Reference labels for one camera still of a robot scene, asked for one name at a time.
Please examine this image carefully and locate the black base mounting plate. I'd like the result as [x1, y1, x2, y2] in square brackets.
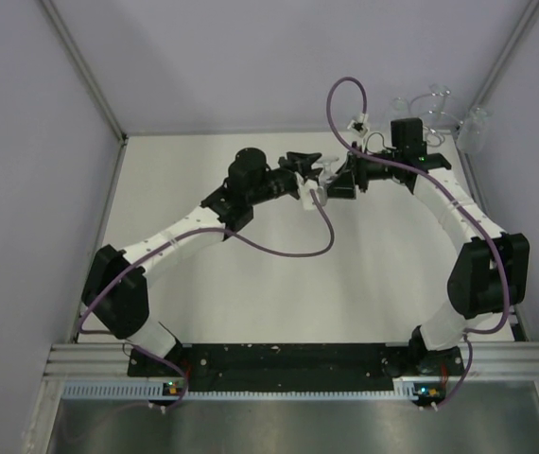
[127, 342, 467, 396]

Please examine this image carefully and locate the hanging wine glass right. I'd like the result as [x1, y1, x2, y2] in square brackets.
[456, 105, 492, 155]

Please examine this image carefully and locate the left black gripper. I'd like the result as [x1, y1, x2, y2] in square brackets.
[248, 151, 322, 206]

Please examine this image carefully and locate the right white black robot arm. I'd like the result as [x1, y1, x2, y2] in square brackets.
[328, 118, 530, 375]

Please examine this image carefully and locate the hanging wine glass left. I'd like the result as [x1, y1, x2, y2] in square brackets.
[386, 97, 410, 123]

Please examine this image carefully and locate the chrome wine glass rack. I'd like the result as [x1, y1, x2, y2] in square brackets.
[408, 89, 462, 148]

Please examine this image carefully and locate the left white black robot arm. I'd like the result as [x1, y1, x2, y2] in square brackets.
[81, 148, 322, 375]

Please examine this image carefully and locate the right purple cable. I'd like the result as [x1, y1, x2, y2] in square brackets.
[326, 77, 512, 410]

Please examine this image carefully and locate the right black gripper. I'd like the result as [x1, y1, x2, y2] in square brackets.
[323, 143, 401, 201]

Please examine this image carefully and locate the clear patterned wine glass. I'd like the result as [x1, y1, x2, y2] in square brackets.
[315, 155, 339, 187]

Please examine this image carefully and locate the grey slotted cable duct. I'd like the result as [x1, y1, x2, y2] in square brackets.
[63, 376, 445, 403]

